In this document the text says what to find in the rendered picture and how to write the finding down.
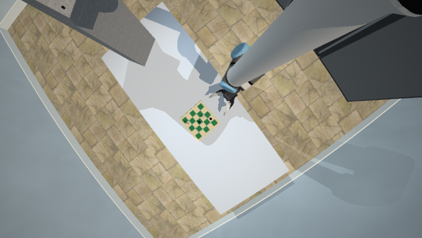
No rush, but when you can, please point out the green and cream checkered board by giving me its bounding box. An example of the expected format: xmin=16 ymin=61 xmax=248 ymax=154
xmin=179 ymin=101 xmax=220 ymax=142

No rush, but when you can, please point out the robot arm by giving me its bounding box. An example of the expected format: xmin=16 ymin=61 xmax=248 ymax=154
xmin=220 ymin=0 xmax=422 ymax=101

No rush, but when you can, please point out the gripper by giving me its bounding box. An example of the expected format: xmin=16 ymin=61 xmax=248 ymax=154
xmin=209 ymin=87 xmax=244 ymax=116

